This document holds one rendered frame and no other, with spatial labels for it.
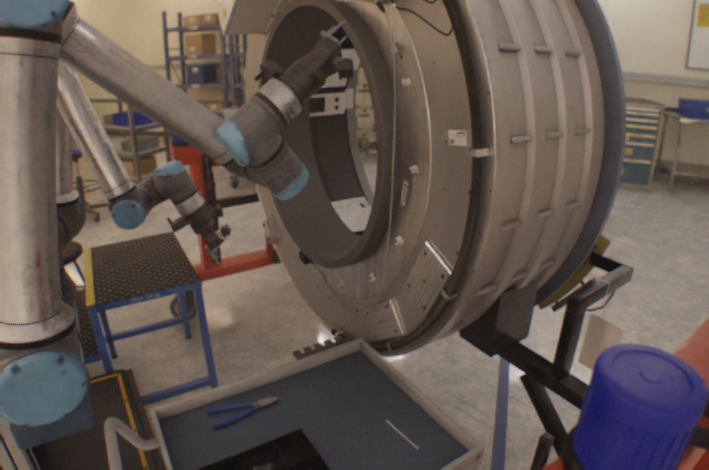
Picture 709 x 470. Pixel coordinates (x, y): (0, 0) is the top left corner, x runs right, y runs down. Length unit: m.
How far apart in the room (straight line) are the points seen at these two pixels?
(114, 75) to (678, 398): 0.94
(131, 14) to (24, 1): 8.44
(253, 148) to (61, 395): 0.55
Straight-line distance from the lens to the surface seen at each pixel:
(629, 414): 0.49
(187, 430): 1.06
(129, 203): 1.32
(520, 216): 0.98
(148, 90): 0.92
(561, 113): 1.03
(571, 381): 1.23
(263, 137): 0.88
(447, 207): 0.96
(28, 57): 0.73
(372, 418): 1.03
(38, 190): 0.75
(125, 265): 1.98
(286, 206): 1.68
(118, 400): 1.72
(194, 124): 0.96
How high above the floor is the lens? 1.40
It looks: 19 degrees down
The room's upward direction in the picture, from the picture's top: straight up
